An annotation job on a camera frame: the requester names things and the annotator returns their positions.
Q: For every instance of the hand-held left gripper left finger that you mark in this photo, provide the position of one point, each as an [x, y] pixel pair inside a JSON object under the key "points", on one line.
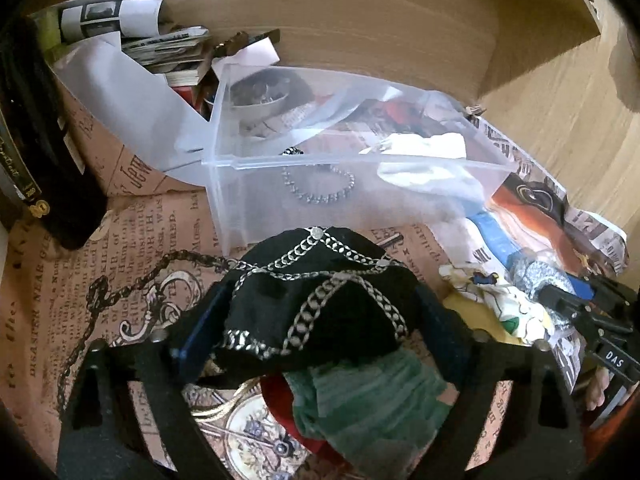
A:
{"points": [[201, 325]]}

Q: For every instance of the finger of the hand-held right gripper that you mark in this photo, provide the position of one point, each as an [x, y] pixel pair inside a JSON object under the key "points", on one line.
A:
{"points": [[560, 296], [595, 327]]}

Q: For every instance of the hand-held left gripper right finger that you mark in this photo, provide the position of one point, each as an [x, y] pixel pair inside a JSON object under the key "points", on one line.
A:
{"points": [[442, 330]]}

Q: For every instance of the person's right hand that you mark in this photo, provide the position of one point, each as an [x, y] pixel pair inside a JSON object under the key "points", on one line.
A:
{"points": [[600, 392]]}

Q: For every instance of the black and white newsprint paper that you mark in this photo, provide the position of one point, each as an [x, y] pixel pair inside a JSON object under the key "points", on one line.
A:
{"points": [[597, 232]]}

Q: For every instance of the white patterned cloth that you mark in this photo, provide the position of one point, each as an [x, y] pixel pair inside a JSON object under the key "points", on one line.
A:
{"points": [[505, 300]]}

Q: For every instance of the red cloth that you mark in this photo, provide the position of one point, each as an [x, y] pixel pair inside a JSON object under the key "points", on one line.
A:
{"points": [[277, 405]]}

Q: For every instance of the green pleated cloth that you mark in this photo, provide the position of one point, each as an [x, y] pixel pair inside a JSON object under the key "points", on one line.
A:
{"points": [[370, 400]]}

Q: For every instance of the clear plastic box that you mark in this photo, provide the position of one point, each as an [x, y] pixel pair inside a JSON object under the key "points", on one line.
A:
{"points": [[260, 195]]}

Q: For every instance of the rolled printed paper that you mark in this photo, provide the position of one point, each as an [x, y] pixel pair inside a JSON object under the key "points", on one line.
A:
{"points": [[100, 15]]}

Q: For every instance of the grey glittery cloth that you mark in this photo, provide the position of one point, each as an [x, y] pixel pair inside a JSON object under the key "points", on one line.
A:
{"points": [[532, 275]]}

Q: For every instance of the black box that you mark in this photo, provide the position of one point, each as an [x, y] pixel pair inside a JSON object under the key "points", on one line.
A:
{"points": [[45, 150]]}

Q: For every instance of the blue cloth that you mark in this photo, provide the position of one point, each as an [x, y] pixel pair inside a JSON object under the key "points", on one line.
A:
{"points": [[495, 232]]}

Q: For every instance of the white paper sheet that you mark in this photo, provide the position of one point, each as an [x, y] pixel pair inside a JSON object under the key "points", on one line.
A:
{"points": [[125, 105]]}

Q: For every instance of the orange and black printed cloth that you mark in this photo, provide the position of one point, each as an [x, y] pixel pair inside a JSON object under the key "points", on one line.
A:
{"points": [[540, 220]]}

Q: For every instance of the small bowl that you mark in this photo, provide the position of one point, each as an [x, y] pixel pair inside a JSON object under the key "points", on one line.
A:
{"points": [[257, 95]]}

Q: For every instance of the yellow cloth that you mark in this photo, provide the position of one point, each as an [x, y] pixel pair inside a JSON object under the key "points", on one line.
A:
{"points": [[467, 317]]}

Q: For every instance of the stack of booklets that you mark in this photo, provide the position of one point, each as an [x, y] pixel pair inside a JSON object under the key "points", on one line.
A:
{"points": [[170, 55]]}

